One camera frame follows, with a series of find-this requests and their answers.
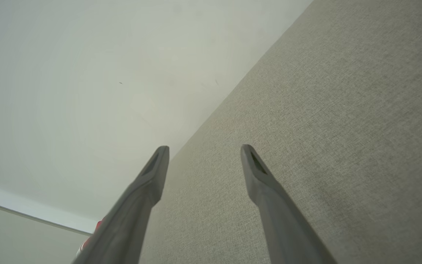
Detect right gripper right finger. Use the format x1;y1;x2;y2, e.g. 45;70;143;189
240;144;338;264

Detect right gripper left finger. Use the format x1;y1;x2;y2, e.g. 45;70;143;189
72;146;170;264

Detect red shorts with white stripe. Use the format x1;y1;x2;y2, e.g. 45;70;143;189
75;219;104;259

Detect grey fabric panel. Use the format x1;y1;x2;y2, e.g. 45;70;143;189
140;0;422;264

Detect white wall baseboard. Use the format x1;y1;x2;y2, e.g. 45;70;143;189
0;181;100;235

